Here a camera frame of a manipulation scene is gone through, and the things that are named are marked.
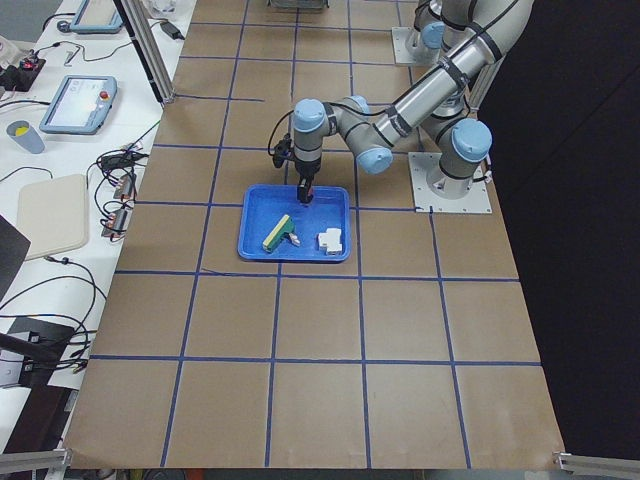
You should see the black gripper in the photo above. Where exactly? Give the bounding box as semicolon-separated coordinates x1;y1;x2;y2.
297;175;314;204

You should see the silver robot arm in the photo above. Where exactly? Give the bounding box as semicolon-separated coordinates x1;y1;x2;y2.
412;0;445;50
273;1;533;204

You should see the blue plastic tray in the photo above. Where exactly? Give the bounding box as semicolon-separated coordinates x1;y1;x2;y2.
237;184;351;263

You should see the green yellow terminal block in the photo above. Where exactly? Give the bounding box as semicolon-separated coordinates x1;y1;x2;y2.
262;214;301;253

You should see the white circuit breaker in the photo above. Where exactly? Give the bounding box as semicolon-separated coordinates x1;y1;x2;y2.
317;227;344;256

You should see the black power adapter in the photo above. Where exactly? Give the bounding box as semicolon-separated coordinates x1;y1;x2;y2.
160;21;185;40

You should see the clear plastic bag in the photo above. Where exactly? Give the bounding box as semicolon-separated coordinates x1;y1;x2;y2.
143;0;185;19

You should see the near blue teach pendant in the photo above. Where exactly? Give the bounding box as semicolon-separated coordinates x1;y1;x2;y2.
39;75;118;135

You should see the blue teach pendant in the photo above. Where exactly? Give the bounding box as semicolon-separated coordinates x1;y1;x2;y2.
39;75;118;135
69;0;123;34

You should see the beige pad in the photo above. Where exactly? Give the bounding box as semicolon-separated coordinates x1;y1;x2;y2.
17;174;89;260

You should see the far blue teach pendant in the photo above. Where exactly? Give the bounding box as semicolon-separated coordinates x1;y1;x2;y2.
69;0;123;34

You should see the grey cup with yellow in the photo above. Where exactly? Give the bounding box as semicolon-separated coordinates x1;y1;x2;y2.
6;120;45;154

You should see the black electronics box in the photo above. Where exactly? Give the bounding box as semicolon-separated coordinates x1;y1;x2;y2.
0;56;46;92

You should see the black laptop corner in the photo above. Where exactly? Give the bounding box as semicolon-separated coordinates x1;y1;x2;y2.
0;217;31;298

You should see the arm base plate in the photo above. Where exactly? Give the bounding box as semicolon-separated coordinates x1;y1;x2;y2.
409;152;492;215
391;21;450;66

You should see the circuit board with wires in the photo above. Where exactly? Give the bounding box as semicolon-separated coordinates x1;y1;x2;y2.
97;150;148;200

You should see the aluminium frame post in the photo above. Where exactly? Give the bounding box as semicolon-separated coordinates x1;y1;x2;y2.
113;0;175;105

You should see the black device with cables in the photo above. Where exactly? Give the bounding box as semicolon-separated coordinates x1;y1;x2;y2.
1;316;91;388

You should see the left corner aluminium bracket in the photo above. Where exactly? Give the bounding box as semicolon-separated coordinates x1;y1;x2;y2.
1;448;73;474

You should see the corner aluminium bracket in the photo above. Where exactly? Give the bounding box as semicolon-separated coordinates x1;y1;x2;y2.
554;452;640;479
1;448;73;474

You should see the right corner aluminium bracket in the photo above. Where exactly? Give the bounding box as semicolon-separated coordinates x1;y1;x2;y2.
554;452;640;479

